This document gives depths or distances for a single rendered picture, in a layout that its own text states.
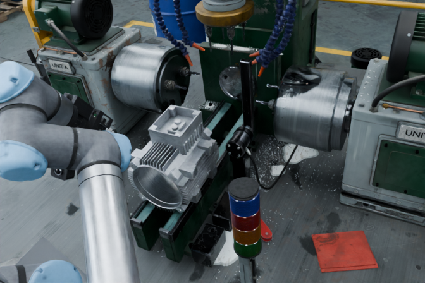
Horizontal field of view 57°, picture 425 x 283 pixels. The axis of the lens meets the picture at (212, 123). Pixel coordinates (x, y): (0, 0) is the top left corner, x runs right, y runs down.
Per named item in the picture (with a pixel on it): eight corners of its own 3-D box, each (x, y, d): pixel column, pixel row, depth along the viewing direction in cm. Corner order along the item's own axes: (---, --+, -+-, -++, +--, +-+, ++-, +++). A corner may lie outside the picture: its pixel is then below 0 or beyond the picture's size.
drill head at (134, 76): (129, 80, 174) (115, 26, 158) (203, 94, 159) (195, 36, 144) (92, 112, 156) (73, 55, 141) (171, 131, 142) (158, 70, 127)
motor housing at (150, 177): (170, 158, 129) (159, 111, 118) (222, 172, 122) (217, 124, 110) (135, 201, 116) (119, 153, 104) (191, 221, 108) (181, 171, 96)
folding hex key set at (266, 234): (274, 239, 115) (274, 235, 114) (265, 244, 114) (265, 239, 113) (258, 218, 121) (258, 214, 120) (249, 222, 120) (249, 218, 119)
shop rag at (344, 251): (363, 231, 114) (363, 228, 114) (378, 268, 105) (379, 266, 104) (310, 235, 115) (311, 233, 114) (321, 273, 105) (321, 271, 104)
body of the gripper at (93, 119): (116, 121, 88) (84, 96, 78) (99, 156, 86) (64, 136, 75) (90, 114, 92) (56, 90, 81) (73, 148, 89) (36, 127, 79)
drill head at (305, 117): (274, 108, 147) (273, 47, 132) (393, 131, 130) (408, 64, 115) (248, 150, 130) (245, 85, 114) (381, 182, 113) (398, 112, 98)
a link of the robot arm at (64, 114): (49, 128, 72) (18, 119, 75) (64, 138, 76) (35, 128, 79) (67, 92, 74) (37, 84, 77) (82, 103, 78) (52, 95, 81)
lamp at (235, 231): (239, 218, 88) (238, 205, 85) (265, 227, 85) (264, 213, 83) (228, 239, 84) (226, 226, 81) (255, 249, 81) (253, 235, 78)
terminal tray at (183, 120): (173, 124, 118) (169, 104, 114) (205, 131, 114) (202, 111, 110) (152, 148, 110) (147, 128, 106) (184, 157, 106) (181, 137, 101)
